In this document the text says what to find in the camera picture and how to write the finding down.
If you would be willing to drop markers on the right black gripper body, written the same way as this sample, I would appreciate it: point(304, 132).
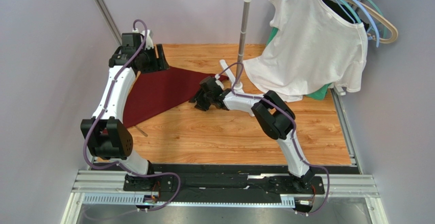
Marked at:
point(204, 99)

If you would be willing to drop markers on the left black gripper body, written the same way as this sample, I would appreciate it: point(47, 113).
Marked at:
point(148, 58)

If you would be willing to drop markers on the dark red cloth napkin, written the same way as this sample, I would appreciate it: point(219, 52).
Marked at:
point(157, 92)

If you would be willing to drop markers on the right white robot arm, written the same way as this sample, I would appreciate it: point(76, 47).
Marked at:
point(275, 118)

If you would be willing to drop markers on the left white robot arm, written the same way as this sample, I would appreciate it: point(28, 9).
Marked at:
point(107, 140)

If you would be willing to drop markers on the metal utensil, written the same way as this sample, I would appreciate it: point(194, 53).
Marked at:
point(141, 131)

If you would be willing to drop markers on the green garment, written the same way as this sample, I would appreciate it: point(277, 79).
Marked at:
point(319, 94)

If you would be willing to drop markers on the white t-shirt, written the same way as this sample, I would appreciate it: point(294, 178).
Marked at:
point(313, 47)

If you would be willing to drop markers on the white clothes rack stand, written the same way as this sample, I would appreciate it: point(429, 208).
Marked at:
point(235, 78)

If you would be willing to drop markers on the black garment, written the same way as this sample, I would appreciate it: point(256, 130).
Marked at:
point(342, 11)

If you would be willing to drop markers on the teal plastic hanger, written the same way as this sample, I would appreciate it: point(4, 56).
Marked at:
point(377, 27)

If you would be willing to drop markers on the blue plastic hanger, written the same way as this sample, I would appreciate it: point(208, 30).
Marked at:
point(373, 16)

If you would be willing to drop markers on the wooden hanger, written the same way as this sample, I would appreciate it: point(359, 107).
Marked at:
point(380, 29)

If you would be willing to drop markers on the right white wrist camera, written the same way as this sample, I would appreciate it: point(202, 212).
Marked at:
point(215, 81)

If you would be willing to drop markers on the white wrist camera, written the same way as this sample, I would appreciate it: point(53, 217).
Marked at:
point(215, 81)
point(149, 41)

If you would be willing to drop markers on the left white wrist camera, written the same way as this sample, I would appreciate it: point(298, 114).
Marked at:
point(149, 41)

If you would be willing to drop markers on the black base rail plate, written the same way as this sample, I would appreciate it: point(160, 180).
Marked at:
point(211, 184)

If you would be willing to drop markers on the aluminium frame rail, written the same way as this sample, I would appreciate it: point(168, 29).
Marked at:
point(103, 8)

